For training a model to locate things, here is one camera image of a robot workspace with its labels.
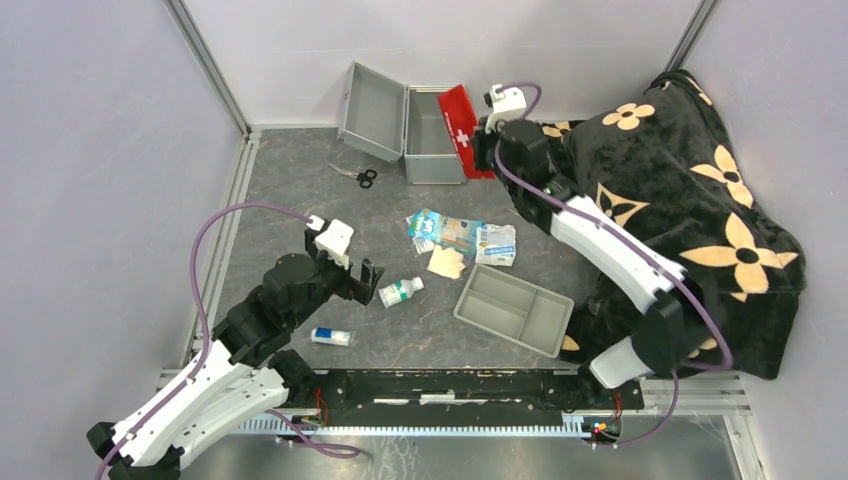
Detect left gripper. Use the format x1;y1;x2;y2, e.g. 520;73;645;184
289;227;384;327

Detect red first aid pouch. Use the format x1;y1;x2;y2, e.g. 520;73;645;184
437;85;495;180

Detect white green-label bottle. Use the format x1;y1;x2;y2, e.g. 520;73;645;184
378;277;424;308

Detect blue white small box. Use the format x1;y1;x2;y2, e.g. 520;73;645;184
310;327;353;347

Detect white gauze packet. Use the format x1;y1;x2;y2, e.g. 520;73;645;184
475;224;517;267

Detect grey metal case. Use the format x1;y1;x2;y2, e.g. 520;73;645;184
337;61;467;185

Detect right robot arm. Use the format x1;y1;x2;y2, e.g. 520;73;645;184
471;119;705;408

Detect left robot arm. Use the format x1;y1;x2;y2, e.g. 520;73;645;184
87;252;385;479

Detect blue cotton ball bag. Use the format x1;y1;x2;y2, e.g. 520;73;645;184
407;208;483;255

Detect grey divider tray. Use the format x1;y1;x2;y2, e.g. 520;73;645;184
453;265;575;358

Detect black floral blanket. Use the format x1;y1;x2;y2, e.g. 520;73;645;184
543;69;806;380

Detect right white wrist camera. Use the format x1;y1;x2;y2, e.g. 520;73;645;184
483;84;527;133

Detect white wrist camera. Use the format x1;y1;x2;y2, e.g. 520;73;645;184
305;215;354;270
483;84;527;133

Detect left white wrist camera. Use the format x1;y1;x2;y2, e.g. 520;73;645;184
305;215;354;270

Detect black handled scissors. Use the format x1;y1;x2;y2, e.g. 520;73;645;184
329;164;378;189

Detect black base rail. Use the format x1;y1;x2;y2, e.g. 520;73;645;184
284;369;645;428

